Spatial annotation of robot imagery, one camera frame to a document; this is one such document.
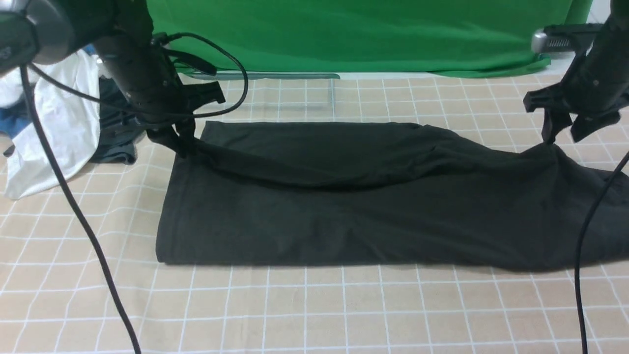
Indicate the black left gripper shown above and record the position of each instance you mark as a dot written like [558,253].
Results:
[150,82]

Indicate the dark gray garment in pile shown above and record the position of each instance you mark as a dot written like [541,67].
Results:
[116,143]

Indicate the blue garment in pile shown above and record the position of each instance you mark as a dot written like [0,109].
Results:
[57,109]

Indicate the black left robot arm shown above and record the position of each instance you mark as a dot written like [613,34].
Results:
[121,32]

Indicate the dark gray long-sleeve shirt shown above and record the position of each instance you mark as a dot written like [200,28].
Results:
[339,193]

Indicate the beige grid-pattern tablecloth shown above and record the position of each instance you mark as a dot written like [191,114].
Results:
[54,299]

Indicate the white shirt in pile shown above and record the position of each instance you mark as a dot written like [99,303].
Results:
[28,169]

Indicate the green backdrop cloth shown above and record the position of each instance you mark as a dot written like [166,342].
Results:
[456,38]

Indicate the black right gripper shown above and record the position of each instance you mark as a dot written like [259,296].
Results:
[593,86]

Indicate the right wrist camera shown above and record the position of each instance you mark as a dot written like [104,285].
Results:
[575,38]

